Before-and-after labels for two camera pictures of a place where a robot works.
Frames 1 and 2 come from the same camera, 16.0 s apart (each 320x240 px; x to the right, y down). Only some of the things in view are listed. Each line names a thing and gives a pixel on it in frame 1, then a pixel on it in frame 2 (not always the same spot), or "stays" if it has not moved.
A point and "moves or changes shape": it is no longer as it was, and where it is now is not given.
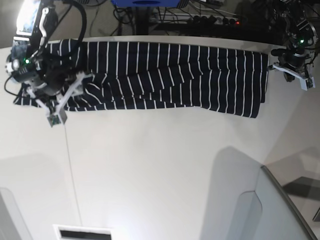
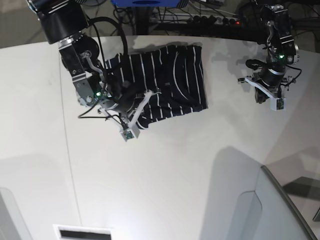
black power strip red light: [214, 20] stays
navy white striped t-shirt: [155, 76] moves or changes shape
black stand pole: [142, 21] stays
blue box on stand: [146, 3] stays
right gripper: [293, 56] -> [271, 73]
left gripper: [53, 80] -> [121, 97]
